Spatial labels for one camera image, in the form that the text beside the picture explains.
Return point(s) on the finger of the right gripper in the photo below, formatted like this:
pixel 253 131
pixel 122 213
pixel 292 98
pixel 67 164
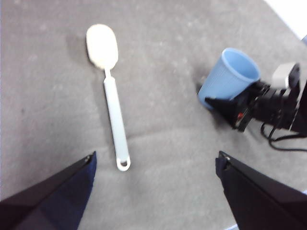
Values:
pixel 221 106

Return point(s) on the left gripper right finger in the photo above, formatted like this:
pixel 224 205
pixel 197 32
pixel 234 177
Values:
pixel 263 203

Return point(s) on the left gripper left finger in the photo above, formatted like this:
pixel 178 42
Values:
pixel 48 203

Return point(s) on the blue ribbed plastic cup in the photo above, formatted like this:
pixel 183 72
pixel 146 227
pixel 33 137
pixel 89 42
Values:
pixel 223 79

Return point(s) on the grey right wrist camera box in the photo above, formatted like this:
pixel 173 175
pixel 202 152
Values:
pixel 283 75

